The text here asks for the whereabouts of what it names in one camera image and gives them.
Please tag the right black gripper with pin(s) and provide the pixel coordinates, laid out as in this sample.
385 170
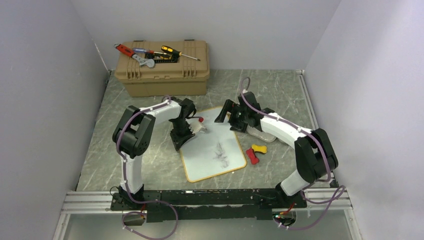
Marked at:
229 106

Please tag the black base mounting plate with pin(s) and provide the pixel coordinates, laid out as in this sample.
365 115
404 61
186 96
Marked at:
167 205

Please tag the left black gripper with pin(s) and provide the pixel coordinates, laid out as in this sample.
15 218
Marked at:
178 141

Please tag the red bone shaped eraser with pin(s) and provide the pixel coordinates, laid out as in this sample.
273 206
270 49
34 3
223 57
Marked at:
252 156

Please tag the yellow bone shaped eraser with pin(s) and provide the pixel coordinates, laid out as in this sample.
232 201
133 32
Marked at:
259 148

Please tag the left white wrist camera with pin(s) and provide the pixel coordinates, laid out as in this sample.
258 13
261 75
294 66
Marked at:
196 126

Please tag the blue red small screwdriver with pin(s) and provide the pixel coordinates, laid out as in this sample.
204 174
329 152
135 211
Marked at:
148 51

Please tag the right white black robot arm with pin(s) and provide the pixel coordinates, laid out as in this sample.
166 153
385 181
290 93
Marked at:
315 157

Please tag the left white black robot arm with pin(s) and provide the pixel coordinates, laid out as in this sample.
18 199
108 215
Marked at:
132 137

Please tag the aluminium extrusion rail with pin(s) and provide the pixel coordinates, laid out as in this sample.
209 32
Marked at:
100 202

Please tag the yellow framed whiteboard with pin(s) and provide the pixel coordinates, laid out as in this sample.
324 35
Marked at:
216 152

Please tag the tan plastic toolbox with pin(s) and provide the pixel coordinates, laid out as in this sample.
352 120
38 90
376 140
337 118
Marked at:
171 75

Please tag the red handled adjustable wrench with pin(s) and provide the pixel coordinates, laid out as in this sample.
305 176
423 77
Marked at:
150 63

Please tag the yellow black screwdriver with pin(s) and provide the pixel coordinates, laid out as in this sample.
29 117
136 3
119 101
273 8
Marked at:
174 52

